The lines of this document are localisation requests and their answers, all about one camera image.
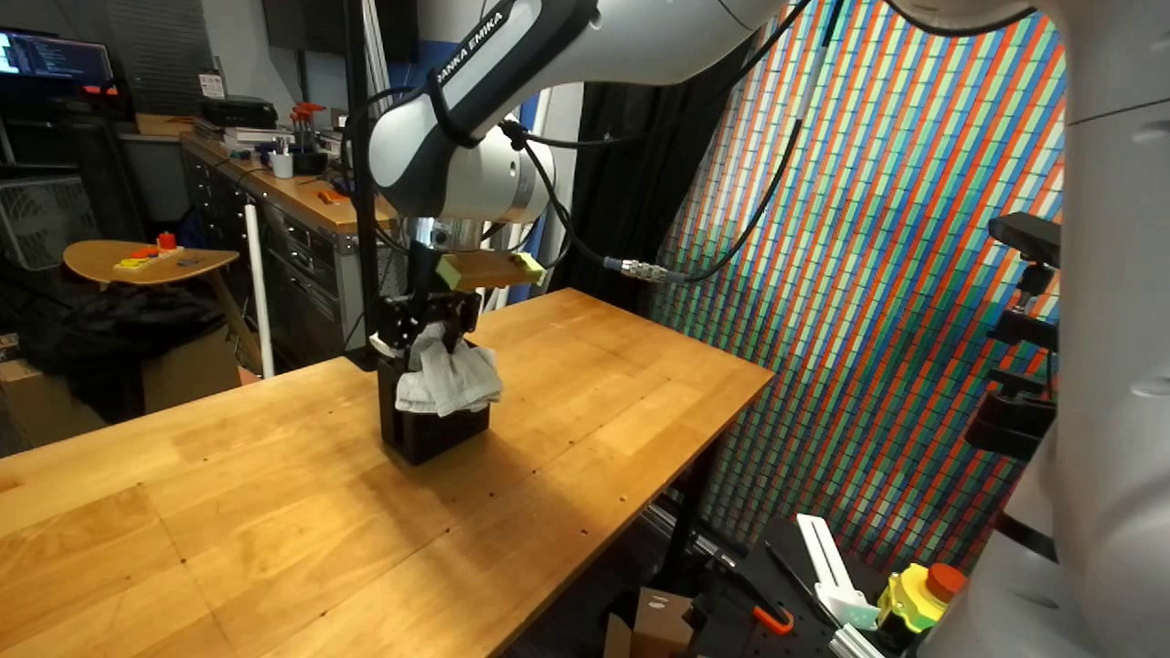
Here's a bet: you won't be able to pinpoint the yellow green wrist camera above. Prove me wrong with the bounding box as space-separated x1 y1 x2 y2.
434 247 550 297

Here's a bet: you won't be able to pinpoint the round wooden stool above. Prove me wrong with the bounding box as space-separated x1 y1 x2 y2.
62 234 240 292

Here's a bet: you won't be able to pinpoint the orange handled black clamp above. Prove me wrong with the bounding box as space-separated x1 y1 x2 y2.
679 535 796 640

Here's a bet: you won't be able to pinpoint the black device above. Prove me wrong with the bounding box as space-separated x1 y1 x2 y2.
199 95 283 133

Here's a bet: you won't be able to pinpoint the white aluminium profile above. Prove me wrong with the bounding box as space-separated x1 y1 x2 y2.
792 510 880 631

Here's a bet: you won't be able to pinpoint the thin white pole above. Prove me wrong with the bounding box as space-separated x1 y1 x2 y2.
240 201 279 379

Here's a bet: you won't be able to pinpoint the large brown cardboard box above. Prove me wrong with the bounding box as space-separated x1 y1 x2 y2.
0 326 250 452

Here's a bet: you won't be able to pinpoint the white tube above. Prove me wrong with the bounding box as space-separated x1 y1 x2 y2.
526 79 584 297

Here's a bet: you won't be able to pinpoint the black camera on stand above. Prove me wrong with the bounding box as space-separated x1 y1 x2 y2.
986 211 1059 267

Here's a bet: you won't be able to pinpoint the computer monitor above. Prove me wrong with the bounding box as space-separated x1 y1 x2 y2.
0 29 119 89

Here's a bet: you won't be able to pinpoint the black bag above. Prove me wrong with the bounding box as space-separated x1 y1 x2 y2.
21 285 229 424

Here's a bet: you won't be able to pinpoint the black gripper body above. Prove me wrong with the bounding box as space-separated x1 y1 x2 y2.
367 287 485 352

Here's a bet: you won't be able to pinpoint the black perforated box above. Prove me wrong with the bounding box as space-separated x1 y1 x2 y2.
375 352 495 467

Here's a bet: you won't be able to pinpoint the black vertical stand pole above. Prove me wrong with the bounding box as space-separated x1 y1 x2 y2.
344 0 394 378

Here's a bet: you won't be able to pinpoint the colourful striped backdrop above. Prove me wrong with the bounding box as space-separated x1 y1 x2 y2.
654 0 1074 579

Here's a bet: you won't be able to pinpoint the black table leg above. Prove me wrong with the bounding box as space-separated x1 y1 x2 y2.
663 452 717 601

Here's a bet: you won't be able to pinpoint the yellow emergency stop button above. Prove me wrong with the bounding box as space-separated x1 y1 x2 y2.
879 560 968 636

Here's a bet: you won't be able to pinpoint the wooden top workbench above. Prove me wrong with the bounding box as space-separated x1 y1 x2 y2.
179 129 485 359

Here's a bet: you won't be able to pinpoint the white towel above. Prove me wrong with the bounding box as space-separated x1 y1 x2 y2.
390 323 505 421

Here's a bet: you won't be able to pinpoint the orange yellow toy pieces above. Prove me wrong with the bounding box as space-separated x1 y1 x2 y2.
115 230 188 275

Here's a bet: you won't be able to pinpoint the black camera stand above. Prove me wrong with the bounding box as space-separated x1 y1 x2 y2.
966 261 1059 459

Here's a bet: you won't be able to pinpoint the black cable with connector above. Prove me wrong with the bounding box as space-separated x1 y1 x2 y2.
498 0 857 285

